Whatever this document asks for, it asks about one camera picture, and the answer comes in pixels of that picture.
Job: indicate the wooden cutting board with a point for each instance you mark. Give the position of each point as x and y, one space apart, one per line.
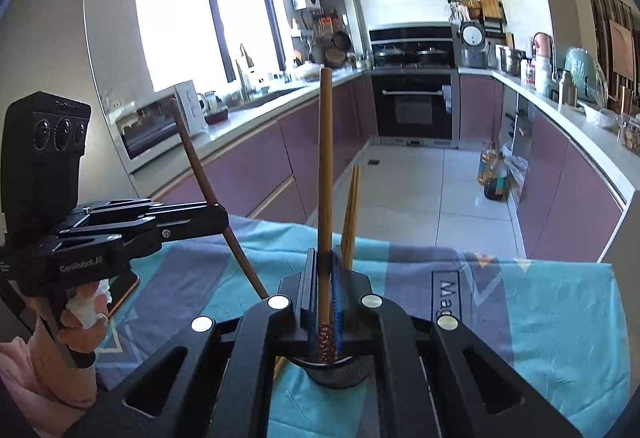
491 7

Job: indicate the black wok with lid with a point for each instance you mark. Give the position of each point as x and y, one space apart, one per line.
390 52

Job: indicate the black mesh holder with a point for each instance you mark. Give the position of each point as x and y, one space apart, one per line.
340 370

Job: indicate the black range hood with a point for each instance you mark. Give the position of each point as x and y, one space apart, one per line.
412 37

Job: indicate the bunch of wooden chopsticks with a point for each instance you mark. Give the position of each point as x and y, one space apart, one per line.
350 218

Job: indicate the built-in black oven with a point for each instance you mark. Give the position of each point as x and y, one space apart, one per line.
415 103

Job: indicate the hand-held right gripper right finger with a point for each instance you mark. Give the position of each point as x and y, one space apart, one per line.
339 308

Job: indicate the grey refrigerator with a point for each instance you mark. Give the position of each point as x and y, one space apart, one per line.
55 43

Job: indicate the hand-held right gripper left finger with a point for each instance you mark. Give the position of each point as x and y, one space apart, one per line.
311 308

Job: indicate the blue printed tablecloth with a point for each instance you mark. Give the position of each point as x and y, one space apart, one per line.
525 318

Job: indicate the purple base cabinets long run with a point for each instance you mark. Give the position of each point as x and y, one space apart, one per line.
280 153

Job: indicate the white rice cooker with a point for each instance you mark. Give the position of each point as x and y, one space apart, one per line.
474 45

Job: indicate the white plastic bag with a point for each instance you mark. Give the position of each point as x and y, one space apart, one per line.
517 168

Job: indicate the steel thermos bottle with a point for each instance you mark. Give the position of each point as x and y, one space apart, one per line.
566 88

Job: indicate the steel sink faucet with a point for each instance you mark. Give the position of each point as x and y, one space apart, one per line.
245 73

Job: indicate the person's left forearm pink sleeve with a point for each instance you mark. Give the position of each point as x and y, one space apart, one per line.
30 383

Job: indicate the dark phone with copper edge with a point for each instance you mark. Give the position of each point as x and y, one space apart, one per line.
122 290

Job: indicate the white microwave oven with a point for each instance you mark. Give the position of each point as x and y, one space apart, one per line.
165 128

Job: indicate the steel stock pot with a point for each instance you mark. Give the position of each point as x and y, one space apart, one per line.
510 60

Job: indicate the pink kettle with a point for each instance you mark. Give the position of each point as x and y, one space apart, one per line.
542 45

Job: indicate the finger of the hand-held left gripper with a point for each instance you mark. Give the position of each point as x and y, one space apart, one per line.
120 207
190 220

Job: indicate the cooking oil bottle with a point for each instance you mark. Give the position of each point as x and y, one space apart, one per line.
492 175

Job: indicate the purple base cabinets curved run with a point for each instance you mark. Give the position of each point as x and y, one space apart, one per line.
565 178

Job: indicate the mint green appliance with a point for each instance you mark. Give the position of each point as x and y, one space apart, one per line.
585 70

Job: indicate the black pan with lid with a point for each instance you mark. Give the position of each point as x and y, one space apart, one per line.
432 53

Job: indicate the person's left hand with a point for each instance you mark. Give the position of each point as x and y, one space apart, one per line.
82 318

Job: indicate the glass kettle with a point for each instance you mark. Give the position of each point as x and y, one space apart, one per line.
209 102

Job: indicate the kitchen window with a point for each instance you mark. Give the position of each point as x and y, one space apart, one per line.
190 18

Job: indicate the dark wooden chopstick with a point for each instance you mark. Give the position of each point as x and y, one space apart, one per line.
200 173

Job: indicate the wooden chopstick with patterned end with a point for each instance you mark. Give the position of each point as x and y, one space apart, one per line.
325 178

